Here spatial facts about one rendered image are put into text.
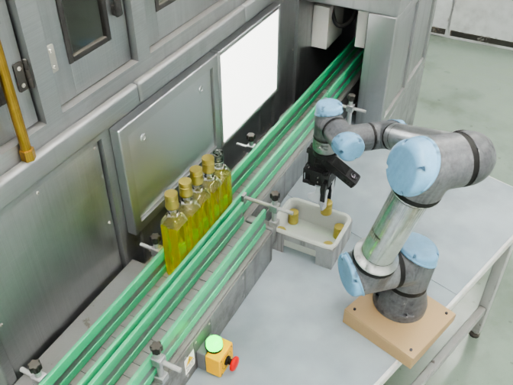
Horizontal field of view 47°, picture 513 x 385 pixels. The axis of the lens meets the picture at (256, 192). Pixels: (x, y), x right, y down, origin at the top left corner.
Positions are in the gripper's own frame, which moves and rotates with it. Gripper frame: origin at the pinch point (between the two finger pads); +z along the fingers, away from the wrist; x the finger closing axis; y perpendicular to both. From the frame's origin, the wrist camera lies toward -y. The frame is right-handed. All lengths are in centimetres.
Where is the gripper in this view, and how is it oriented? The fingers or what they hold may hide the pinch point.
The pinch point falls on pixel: (327, 204)
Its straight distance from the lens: 184.9
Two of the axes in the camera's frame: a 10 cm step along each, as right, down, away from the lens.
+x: -4.5, 5.7, -6.9
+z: 0.0, 7.7, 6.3
